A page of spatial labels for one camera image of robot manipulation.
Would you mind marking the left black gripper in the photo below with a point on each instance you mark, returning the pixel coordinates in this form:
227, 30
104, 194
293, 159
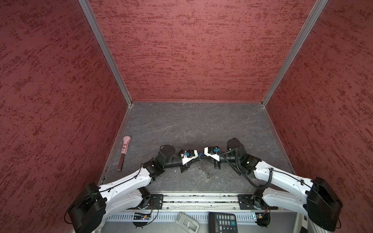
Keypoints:
184, 165

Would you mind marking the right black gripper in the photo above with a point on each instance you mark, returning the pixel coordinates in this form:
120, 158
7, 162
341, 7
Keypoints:
216, 161

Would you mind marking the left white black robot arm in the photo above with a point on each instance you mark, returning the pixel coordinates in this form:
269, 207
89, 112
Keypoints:
88, 212

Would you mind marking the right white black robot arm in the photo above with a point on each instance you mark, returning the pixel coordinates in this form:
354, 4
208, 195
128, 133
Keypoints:
315, 198

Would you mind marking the grey plastic device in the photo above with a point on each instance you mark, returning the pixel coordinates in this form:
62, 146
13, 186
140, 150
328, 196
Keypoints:
187, 223

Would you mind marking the black desk calculator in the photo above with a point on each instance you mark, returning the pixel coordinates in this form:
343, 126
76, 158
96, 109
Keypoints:
222, 223

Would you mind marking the pink paw back scratcher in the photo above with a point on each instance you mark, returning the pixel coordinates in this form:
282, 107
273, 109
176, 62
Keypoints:
125, 146

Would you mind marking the white box with label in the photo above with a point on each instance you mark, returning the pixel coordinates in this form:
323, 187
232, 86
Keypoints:
301, 224

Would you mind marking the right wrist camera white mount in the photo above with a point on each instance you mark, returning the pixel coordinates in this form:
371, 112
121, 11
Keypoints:
213, 150

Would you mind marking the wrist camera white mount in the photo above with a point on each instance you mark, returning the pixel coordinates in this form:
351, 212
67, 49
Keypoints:
188, 154
213, 150

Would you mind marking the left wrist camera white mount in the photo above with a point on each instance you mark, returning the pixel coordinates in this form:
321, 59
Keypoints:
188, 154

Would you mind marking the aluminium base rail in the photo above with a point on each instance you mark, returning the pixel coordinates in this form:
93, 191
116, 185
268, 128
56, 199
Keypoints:
229, 201

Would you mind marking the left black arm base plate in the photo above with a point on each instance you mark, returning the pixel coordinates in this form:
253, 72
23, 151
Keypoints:
152, 201

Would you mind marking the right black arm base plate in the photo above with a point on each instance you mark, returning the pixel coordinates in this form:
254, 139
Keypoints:
253, 202

